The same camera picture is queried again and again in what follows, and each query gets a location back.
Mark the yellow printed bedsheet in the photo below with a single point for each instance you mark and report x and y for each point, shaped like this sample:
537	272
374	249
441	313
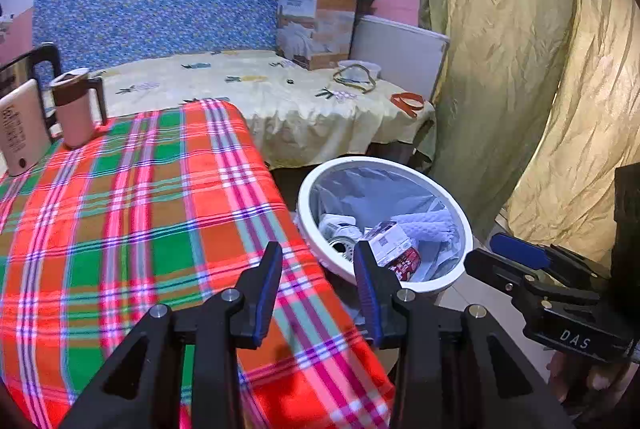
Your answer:
275	109

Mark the cream electric heating cup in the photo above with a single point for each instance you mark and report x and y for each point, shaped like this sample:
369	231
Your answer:
22	129

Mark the white board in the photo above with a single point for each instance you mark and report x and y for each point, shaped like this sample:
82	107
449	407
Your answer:
395	54

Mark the steel electric kettle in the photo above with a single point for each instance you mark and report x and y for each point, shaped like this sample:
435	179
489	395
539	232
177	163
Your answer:
47	51

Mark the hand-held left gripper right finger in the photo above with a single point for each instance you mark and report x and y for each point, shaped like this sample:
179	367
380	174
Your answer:
370	294

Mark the cardboard quilt box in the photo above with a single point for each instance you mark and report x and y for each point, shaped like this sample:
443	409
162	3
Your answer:
315	29

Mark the clear plastic container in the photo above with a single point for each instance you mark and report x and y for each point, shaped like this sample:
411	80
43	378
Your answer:
357	74

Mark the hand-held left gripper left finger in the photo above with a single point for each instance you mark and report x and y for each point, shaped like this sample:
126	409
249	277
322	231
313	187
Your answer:
265	294

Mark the grey bin liner bag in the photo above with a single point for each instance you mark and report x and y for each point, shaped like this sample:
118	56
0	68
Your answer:
380	194

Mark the white blue yogurt cup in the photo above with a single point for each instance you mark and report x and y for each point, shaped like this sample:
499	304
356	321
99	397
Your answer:
337	226

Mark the white foam fruit net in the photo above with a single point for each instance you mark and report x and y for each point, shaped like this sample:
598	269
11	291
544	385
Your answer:
430	224

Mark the white round trash bin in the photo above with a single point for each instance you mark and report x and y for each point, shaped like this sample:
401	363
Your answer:
303	219

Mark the yellow curtain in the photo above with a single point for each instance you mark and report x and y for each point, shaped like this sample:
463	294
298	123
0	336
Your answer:
500	34

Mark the person's right hand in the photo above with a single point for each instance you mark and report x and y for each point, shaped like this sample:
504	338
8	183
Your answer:
600	379

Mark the white purple milk carton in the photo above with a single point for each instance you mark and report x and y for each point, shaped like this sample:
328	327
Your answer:
390	241

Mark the red drink can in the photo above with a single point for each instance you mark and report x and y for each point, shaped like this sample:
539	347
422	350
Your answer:
345	248

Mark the pink mug with brown lid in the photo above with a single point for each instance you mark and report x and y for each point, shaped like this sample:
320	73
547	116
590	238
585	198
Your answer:
77	119

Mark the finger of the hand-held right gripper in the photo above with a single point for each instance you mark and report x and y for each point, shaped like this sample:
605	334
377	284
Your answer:
520	251
495	269

